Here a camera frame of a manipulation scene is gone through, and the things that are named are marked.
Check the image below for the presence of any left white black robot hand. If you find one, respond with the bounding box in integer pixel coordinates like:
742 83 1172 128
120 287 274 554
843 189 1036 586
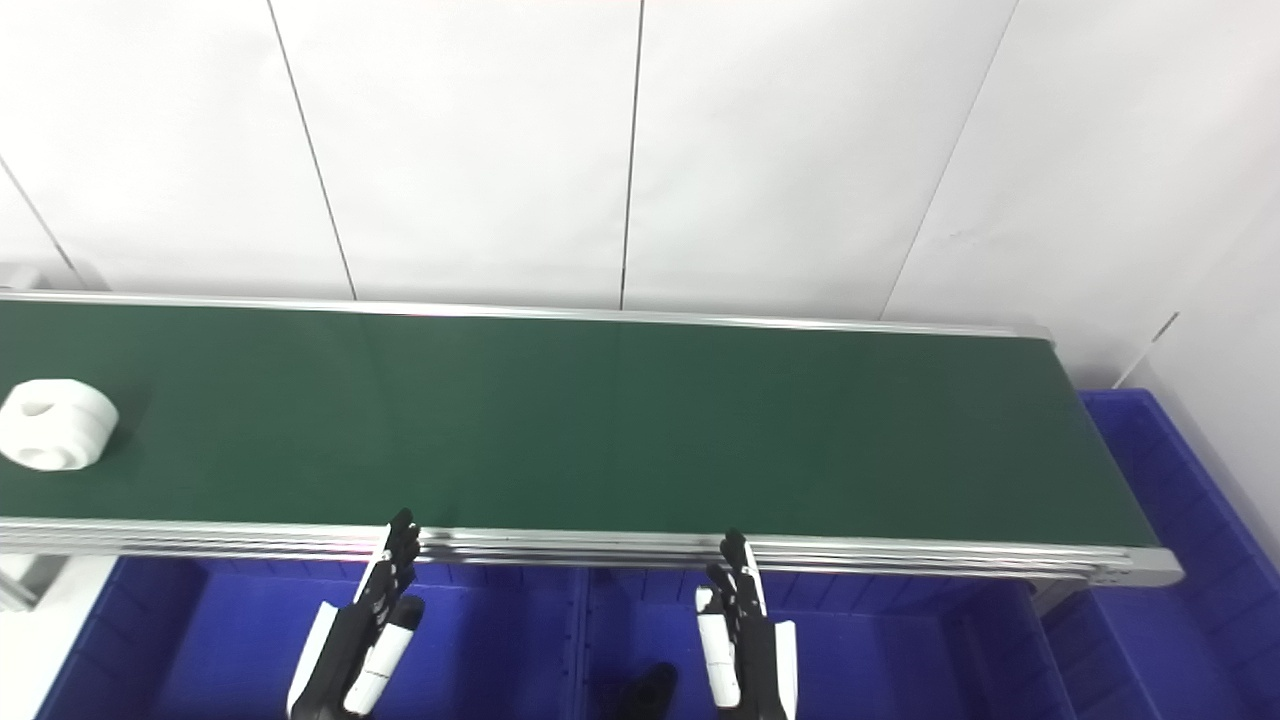
287 508 427 720

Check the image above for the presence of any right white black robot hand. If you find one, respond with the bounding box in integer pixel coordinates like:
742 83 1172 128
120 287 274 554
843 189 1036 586
695 529 799 720

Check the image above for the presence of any white round plastic part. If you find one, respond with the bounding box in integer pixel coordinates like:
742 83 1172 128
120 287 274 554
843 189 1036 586
0 379 120 472

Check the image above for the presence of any blue plastic bin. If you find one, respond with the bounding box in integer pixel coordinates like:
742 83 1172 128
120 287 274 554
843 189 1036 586
578 566 1079 720
1040 388 1280 720
35 557 587 720

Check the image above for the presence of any green conveyor belt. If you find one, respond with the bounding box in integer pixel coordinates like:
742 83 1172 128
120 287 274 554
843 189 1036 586
0 300 1161 549
0 262 1185 589

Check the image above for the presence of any aluminium conveyor leg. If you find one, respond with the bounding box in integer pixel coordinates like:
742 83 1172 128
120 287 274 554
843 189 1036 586
0 553 63 613

